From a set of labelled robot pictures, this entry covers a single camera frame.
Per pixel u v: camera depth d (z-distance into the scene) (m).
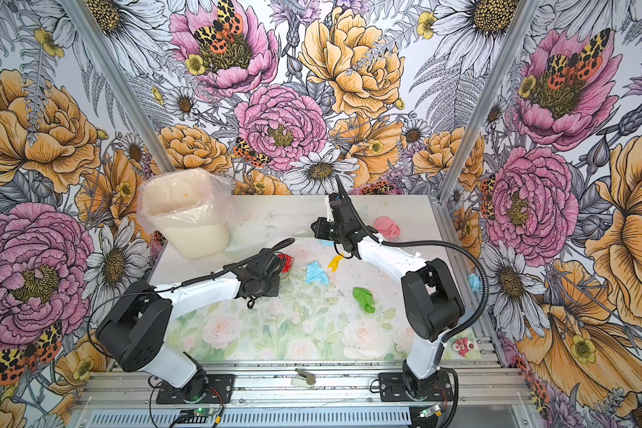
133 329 0.45
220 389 0.74
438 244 0.51
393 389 0.74
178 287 0.52
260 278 0.68
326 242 0.82
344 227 0.70
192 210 0.83
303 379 0.75
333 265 0.99
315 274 0.98
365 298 0.91
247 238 1.08
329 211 0.73
